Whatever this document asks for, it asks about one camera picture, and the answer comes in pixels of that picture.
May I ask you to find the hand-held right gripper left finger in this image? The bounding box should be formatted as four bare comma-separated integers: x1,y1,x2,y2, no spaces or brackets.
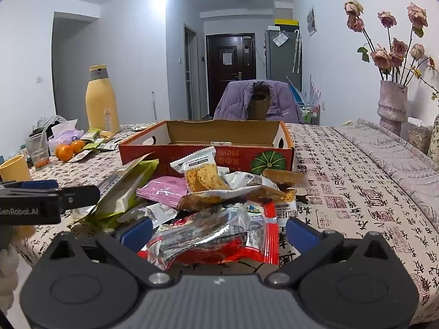
50,217,174,289

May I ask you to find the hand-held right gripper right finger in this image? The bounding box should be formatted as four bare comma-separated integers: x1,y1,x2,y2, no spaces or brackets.
266,217,390,289

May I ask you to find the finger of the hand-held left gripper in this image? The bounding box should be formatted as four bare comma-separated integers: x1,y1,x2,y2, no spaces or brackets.
57,185,101,210
0,180,60,196

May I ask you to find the white snack packet black print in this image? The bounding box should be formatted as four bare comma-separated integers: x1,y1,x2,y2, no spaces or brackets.
118,203,179,228

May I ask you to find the large green snack packet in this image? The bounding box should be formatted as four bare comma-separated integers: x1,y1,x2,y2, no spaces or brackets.
70,152,159,229

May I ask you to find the pink snack packet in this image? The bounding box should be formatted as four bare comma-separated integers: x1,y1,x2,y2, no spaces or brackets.
136,175,188,209

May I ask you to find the silver white snack packet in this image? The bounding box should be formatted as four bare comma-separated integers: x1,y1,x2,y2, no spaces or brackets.
219,171,275,191

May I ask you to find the red snack packet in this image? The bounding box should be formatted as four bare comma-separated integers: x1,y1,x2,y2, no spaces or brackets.
139,202,279,271

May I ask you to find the red cardboard box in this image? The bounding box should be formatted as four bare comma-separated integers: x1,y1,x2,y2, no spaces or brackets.
118,120,295,179

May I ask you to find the person's left forearm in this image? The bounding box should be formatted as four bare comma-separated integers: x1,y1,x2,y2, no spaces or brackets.
0,246,18,297

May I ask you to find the person's left hand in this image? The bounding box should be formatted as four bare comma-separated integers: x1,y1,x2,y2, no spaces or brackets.
11,225,37,239

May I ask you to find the yellow cup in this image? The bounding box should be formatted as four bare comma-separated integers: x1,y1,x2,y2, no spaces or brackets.
0,155,32,182

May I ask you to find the clear plastic cup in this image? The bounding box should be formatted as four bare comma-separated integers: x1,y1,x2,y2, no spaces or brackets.
25,132,50,171

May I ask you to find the purple tissue pack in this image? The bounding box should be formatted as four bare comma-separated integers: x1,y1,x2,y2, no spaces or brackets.
48,119,85,151

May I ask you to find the brown snack packet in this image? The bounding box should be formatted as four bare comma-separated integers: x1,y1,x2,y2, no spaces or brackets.
262,169,305,191

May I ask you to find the grey bag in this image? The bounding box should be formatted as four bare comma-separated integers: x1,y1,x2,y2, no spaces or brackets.
32,115,69,134

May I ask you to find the clear packet with orange crackers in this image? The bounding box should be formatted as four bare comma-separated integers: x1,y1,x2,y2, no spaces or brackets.
176,185,297,213

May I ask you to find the white packet with yellow crackers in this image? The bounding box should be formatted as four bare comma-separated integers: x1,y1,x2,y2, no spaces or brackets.
170,147,231,192

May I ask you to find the yellow thermos bottle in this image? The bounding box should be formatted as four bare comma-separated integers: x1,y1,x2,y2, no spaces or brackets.
85,64,120,134

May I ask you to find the pink blanket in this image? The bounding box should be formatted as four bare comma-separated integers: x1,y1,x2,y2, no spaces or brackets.
332,118,439,220

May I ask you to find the storage rack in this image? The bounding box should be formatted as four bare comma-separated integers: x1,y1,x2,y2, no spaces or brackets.
298,103,322,126

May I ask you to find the wooden chair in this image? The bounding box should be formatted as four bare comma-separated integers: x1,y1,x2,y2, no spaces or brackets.
250,86,271,121

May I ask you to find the blue folding rack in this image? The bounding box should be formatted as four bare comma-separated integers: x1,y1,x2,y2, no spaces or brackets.
285,75,304,105

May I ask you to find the purple jacket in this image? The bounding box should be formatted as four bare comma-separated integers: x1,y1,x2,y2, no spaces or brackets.
213,80,302,124

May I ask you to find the glass jar with cereal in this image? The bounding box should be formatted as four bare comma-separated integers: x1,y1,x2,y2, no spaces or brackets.
406,117,434,155

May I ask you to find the pink vase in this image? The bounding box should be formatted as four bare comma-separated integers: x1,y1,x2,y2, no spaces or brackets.
377,80,409,136

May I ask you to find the speckled vase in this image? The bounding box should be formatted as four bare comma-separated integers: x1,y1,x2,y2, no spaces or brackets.
427,112,439,165

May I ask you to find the grey refrigerator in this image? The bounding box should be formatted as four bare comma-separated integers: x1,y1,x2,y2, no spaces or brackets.
266,27,302,88

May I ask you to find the dark entrance door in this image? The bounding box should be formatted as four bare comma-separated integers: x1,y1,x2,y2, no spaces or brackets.
206,33,256,119

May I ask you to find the hanging umbrella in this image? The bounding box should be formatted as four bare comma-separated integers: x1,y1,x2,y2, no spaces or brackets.
291,31,303,73

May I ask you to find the dried roses bouquet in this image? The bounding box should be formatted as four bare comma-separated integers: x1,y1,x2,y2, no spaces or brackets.
344,0,439,88

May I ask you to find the pink wall decoration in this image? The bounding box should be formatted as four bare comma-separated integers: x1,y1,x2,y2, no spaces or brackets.
309,74,322,105

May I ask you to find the grey door frame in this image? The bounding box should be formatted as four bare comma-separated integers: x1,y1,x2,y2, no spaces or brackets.
183,23,200,119

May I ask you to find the wall picture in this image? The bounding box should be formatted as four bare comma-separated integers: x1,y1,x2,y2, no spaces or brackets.
306,6,317,37

